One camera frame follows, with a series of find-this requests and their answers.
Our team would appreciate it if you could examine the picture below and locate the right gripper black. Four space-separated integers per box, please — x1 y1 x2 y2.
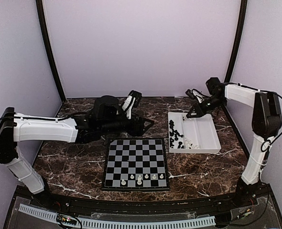
187 95 226 118

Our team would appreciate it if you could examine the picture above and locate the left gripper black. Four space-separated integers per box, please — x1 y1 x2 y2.
100 112 155 137

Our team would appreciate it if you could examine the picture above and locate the white divided plastic tray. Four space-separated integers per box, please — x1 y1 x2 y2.
168 112 221 154

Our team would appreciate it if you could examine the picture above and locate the black and grey chessboard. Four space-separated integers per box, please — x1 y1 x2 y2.
102 138 169 191

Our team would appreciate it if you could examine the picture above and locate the white king chess piece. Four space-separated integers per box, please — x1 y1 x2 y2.
137 175 142 186

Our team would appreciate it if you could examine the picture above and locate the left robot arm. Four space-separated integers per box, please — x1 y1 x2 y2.
0 107 154 208

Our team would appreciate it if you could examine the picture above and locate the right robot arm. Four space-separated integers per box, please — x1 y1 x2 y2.
186 77 282 185

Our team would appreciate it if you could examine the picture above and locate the black chess pieces pile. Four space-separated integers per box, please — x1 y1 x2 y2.
169 119 185 149

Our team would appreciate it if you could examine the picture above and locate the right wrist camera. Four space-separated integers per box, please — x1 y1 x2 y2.
185 89 208 103

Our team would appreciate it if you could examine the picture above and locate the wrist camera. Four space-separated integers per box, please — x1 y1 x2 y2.
185 89 208 103
121 90 142 119

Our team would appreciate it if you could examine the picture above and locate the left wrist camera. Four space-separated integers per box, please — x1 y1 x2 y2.
121 90 142 119

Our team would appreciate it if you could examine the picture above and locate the right black frame post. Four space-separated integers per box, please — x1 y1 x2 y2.
224 0 248 83

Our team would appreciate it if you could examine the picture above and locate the black frame post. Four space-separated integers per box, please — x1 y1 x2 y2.
224 0 248 83
35 0 66 103

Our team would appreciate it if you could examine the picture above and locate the white slotted cable duct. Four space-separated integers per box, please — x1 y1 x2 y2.
18 204 216 229

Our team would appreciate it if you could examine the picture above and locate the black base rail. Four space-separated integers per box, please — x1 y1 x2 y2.
14 186 272 217

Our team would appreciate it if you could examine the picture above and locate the left black frame post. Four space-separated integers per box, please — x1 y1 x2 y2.
35 0 66 103

